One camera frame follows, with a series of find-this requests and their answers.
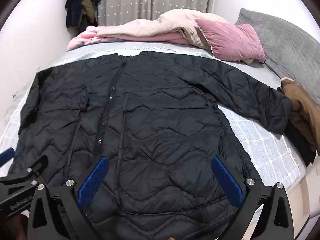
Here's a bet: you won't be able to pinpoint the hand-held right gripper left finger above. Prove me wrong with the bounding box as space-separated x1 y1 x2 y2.
27 156 110 240

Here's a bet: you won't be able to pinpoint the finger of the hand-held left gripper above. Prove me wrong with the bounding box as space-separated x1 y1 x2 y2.
0 147 15 167
0 155 48 188

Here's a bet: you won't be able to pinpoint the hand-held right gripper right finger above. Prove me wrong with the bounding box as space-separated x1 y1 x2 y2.
211 156 294 240

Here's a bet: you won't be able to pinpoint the black quilted jacket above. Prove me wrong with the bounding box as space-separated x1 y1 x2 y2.
9 51 293 240

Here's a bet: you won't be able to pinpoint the hanging dark clothes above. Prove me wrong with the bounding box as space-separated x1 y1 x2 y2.
65 0 102 34

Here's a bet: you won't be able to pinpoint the black garment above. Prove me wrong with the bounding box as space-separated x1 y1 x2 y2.
284 122 318 167

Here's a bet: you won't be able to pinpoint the brown and black plush toy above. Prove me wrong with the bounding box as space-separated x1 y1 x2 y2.
279 77 320 153

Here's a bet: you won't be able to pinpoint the bed with grey sheet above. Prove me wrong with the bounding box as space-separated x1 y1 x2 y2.
0 42 320 230

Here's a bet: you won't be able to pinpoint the pink pillow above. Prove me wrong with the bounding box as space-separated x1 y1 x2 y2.
195 17 266 63

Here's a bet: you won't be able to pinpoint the grey quilted pillow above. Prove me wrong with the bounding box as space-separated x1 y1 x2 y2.
234 7 320 105

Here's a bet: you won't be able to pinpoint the pink and beige comforter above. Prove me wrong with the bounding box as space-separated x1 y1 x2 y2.
67 8 234 51

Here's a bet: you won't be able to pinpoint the grey star-patterned curtain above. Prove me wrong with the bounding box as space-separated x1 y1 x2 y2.
96 0 215 28

